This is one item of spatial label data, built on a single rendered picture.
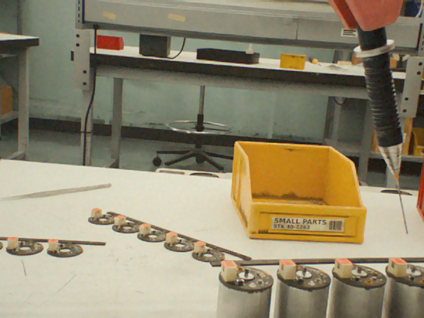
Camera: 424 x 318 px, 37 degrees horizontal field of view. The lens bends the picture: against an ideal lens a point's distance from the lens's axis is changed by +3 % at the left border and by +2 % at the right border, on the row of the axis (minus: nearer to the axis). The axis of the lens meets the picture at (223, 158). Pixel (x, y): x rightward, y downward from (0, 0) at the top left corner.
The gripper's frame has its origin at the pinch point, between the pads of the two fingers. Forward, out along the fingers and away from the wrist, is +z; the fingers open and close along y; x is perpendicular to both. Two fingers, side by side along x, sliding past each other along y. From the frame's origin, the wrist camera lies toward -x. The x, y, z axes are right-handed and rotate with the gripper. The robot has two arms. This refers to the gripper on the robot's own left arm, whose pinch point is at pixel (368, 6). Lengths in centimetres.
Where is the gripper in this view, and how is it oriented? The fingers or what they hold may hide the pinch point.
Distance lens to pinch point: 27.4
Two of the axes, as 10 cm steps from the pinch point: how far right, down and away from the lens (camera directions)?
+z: 2.4, 9.2, 3.1
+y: -3.0, -2.4, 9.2
